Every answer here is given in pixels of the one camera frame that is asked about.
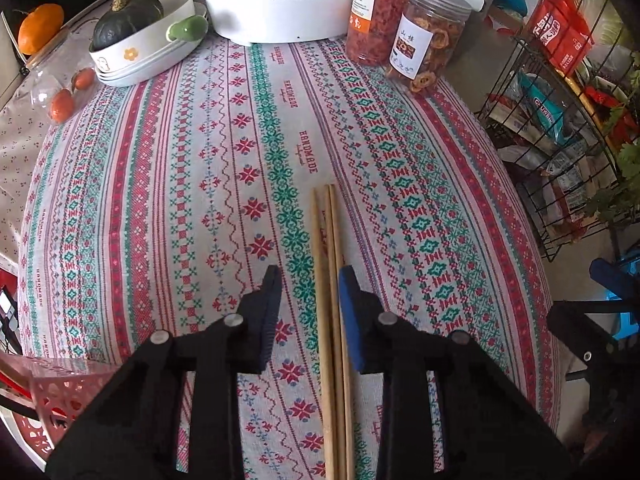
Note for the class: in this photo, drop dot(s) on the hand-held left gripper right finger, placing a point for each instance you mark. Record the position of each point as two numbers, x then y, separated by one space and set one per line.
352 325

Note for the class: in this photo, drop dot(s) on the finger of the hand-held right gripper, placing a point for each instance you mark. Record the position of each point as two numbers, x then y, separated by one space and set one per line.
612 275
580 330

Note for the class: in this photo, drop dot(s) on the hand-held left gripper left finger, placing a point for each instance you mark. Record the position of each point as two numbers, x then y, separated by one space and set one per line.
267 320

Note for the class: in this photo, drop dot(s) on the light wooden chopstick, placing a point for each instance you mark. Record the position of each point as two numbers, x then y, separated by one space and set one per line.
336 240
321 310

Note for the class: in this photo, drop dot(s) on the light blue plastic stool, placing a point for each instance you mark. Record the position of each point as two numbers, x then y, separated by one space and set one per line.
622 320

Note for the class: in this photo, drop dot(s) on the green leafy celery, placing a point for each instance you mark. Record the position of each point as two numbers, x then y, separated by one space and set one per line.
627 160

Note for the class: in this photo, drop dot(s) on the red green patterned tablecloth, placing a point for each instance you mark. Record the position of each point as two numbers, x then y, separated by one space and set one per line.
225 185

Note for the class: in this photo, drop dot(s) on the teal snack packet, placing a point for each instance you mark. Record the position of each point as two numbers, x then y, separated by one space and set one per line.
545 105

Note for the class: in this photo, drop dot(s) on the red perforated plastic basket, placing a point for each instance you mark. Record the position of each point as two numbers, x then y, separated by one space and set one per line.
65 395

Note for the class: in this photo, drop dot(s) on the red snack packets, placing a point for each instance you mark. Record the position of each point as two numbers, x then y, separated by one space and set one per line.
560 35

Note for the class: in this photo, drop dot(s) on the white oval dish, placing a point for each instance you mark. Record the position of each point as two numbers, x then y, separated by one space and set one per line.
150 72

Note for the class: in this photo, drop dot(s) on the jar of dried fruit slices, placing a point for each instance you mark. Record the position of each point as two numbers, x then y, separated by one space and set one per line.
430 40

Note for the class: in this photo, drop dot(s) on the small orange tomato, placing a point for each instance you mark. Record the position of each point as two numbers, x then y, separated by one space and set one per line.
62 105
84 78

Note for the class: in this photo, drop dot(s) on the white flower-print baking dish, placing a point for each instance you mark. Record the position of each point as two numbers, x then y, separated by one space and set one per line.
145 47

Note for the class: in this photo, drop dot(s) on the jar of dried red berries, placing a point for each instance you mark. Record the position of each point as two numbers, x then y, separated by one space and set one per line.
375 25

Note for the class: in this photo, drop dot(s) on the white electric pot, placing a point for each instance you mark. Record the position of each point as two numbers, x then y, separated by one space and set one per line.
280 0

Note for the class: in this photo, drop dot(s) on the dark green pumpkin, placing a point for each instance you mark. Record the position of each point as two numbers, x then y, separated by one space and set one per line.
127 17

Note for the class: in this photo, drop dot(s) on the orange pumpkin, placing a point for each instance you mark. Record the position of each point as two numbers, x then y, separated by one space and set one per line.
40 27

